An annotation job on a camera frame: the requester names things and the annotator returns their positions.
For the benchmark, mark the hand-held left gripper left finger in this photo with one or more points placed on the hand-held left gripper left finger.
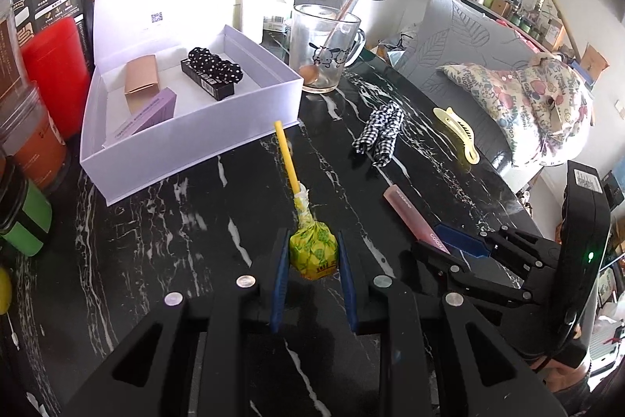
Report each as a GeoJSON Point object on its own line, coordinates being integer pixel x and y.
{"type": "Point", "coordinates": [279, 280]}

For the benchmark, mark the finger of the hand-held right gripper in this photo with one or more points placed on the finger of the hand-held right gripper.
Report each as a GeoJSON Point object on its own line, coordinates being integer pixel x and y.
{"type": "Point", "coordinates": [464, 243]}
{"type": "Point", "coordinates": [439, 260]}

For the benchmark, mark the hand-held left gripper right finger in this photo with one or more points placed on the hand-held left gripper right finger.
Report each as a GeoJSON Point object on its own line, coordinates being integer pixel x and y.
{"type": "Point", "coordinates": [348, 287]}

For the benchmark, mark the yellow green lollipop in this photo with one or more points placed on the yellow green lollipop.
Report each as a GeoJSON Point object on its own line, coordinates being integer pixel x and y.
{"type": "Point", "coordinates": [312, 251]}

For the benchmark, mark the pink lip gloss tube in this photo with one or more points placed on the pink lip gloss tube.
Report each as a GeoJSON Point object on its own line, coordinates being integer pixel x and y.
{"type": "Point", "coordinates": [410, 214]}

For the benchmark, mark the pale lilac gift box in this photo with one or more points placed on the pale lilac gift box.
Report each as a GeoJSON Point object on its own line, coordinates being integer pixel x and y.
{"type": "Point", "coordinates": [195, 143]}

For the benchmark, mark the black lip gloss box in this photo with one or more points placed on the black lip gloss box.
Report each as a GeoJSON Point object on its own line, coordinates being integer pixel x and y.
{"type": "Point", "coordinates": [207, 82]}

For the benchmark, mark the tan cardboard box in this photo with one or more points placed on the tan cardboard box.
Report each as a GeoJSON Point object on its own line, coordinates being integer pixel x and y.
{"type": "Point", "coordinates": [141, 80]}

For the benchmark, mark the person's right hand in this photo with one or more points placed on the person's right hand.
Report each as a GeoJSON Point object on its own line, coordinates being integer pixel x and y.
{"type": "Point", "coordinates": [561, 377]}

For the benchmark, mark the yellow hair claw clip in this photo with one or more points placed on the yellow hair claw clip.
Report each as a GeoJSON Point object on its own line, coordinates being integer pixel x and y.
{"type": "Point", "coordinates": [456, 129]}

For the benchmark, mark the colourful printed cushion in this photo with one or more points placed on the colourful printed cushion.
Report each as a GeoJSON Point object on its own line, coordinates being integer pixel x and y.
{"type": "Point", "coordinates": [532, 104]}

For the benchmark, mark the black white gingham scrunchie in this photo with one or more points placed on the black white gingham scrunchie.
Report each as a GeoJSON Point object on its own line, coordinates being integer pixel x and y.
{"type": "Point", "coordinates": [378, 133]}

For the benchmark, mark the brown cardboard piece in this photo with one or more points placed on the brown cardboard piece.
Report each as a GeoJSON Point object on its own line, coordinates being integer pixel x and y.
{"type": "Point", "coordinates": [594, 61]}

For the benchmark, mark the purple cardboard box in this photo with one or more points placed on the purple cardboard box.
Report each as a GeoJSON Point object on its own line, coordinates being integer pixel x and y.
{"type": "Point", "coordinates": [146, 116]}

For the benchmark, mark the black polka dot scrunchie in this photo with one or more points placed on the black polka dot scrunchie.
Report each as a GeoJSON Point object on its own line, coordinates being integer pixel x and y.
{"type": "Point", "coordinates": [215, 63]}

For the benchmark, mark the glass mug cartoon dog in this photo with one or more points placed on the glass mug cartoon dog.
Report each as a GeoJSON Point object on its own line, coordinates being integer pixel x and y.
{"type": "Point", "coordinates": [317, 55]}

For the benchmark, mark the row of jars on shelf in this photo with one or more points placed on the row of jars on shelf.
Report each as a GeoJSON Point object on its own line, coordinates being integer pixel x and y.
{"type": "Point", "coordinates": [508, 4]}

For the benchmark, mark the rose gold spoon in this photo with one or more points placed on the rose gold spoon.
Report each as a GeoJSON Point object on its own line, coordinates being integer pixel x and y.
{"type": "Point", "coordinates": [339, 19]}

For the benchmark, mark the black jar green label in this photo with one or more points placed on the black jar green label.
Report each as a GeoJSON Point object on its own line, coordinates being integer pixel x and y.
{"type": "Point", "coordinates": [24, 216]}

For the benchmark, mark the small yellow ball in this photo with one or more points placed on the small yellow ball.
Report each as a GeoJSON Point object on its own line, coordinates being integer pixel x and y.
{"type": "Point", "coordinates": [4, 290]}

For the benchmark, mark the brown plastic jar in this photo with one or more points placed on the brown plastic jar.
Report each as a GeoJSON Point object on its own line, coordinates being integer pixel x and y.
{"type": "Point", "coordinates": [34, 143]}

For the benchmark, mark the red tin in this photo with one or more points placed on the red tin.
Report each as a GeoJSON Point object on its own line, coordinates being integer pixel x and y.
{"type": "Point", "coordinates": [53, 70]}

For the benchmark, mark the clear jar brown contents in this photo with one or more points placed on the clear jar brown contents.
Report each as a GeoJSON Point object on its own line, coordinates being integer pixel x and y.
{"type": "Point", "coordinates": [10, 50]}

